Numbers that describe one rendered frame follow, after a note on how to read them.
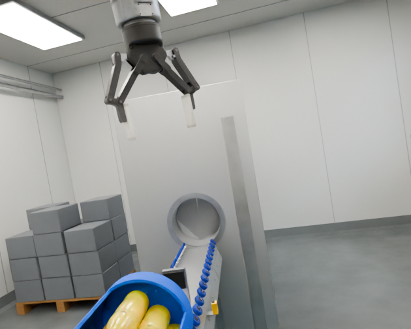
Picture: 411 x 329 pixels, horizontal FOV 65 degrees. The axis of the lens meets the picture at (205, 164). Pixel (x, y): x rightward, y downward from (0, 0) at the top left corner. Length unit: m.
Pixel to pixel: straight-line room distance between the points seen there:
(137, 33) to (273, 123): 4.67
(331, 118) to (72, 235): 3.95
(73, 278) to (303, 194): 3.45
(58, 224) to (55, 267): 0.52
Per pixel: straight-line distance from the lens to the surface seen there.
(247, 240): 1.53
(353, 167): 5.40
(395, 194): 5.60
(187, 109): 0.70
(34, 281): 4.51
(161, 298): 1.05
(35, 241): 4.34
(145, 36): 0.66
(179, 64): 0.71
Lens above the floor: 1.56
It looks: 2 degrees down
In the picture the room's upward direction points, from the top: 9 degrees counter-clockwise
